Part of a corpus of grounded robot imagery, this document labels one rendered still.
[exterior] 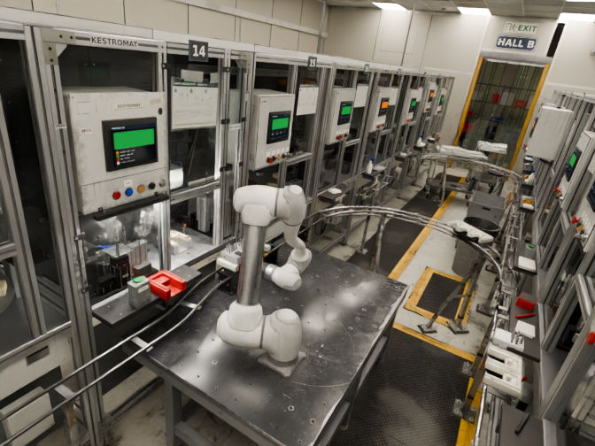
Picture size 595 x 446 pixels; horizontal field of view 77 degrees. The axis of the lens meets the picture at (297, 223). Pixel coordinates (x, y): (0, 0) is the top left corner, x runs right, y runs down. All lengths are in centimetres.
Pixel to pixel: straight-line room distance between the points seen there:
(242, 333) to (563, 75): 878
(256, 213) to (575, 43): 866
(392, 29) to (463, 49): 171
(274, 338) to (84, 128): 115
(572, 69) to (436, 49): 269
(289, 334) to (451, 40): 876
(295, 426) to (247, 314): 49
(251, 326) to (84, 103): 112
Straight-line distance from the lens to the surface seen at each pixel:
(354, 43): 1051
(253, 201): 164
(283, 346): 179
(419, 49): 998
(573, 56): 970
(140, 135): 172
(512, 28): 971
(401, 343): 330
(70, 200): 166
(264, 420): 172
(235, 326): 177
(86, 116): 161
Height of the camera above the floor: 204
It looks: 24 degrees down
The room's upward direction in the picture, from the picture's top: 7 degrees clockwise
